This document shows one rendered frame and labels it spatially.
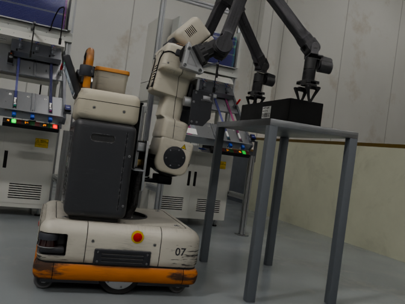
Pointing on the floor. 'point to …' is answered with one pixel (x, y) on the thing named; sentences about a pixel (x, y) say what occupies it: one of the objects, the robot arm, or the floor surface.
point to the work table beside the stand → (272, 124)
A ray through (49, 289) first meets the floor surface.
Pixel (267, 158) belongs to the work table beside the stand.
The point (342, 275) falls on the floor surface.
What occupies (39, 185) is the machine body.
